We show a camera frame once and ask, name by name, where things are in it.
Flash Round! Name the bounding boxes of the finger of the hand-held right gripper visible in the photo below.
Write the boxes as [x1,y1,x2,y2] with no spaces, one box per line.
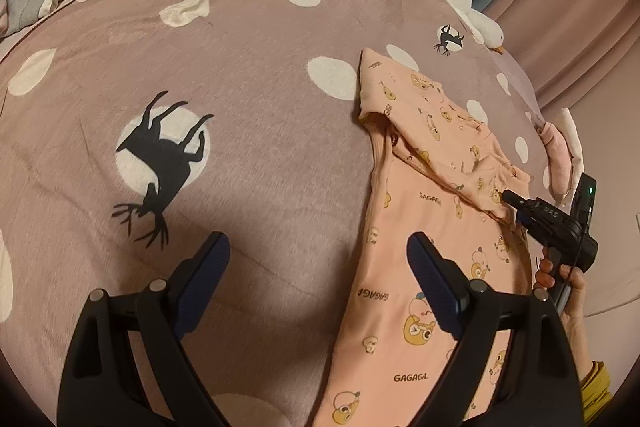
[501,189,540,224]

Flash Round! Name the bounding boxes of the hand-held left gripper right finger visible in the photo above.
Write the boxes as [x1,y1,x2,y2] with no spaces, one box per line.
[406,231,583,427]

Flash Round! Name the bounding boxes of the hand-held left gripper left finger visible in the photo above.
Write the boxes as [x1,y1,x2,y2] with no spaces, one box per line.
[57,231,232,427]

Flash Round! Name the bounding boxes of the pink cartoon print pants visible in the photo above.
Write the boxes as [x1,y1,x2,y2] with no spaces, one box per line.
[314,48,535,427]

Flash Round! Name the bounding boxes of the person's right forearm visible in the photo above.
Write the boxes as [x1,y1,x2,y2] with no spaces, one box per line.
[560,302,614,425]

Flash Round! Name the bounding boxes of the person's right hand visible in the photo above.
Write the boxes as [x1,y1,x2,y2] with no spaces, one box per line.
[533,256,587,324]

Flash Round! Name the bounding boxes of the small pink cloth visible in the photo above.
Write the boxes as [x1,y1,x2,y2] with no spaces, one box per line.
[537,121,574,198]

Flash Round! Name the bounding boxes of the mauve polka dot deer blanket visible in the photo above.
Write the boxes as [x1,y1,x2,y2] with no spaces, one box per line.
[0,0,558,427]

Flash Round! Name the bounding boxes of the pink curtain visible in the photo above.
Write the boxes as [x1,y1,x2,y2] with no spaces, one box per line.
[477,0,640,110]

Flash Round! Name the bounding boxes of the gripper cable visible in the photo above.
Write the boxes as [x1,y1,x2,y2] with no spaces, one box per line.
[552,252,586,314]

